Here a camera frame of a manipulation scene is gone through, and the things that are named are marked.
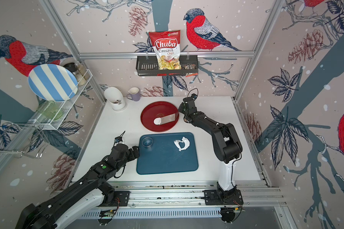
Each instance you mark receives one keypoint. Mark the blue white striped plate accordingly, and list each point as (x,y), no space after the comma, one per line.
(53,83)

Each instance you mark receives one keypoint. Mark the red cassava chips bag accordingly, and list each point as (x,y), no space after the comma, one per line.
(166,45)

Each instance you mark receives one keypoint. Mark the small round metal cutter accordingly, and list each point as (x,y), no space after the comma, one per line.
(147,142)

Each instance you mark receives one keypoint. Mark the white wire wall shelf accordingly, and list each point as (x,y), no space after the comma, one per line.
(48,127)

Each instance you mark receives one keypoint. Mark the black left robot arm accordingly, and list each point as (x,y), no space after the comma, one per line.
(88,192)

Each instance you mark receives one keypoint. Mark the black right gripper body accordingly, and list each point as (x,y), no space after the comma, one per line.
(181,109)

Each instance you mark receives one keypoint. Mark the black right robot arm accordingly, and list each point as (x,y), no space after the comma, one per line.
(226,143)

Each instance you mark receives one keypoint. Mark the white cutlery holder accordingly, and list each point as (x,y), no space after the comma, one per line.
(115,99)

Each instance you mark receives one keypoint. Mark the dark lid spice jar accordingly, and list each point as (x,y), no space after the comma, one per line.
(72,68)

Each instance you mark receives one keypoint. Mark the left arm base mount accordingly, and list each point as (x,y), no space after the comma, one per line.
(113,198)

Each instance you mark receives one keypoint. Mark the purple mug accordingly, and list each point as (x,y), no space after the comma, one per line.
(134,94)

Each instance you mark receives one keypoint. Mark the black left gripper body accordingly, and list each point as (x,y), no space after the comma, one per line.
(129,155)

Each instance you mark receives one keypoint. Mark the black wire wall basket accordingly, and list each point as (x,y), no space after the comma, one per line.
(148,66)

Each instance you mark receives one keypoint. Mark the white dough piece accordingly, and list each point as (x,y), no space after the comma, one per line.
(182,144)

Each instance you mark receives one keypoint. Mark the teal plastic tray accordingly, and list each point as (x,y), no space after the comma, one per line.
(163,156)

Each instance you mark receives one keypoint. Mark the round red tray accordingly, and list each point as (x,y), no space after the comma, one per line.
(155,110)

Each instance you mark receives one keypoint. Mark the green glass cup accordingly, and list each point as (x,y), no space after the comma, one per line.
(50,110)

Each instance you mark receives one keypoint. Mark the metal spatula wooden handle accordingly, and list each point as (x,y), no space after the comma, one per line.
(168,119)

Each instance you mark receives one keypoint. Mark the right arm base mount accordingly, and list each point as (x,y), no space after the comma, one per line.
(220,197)

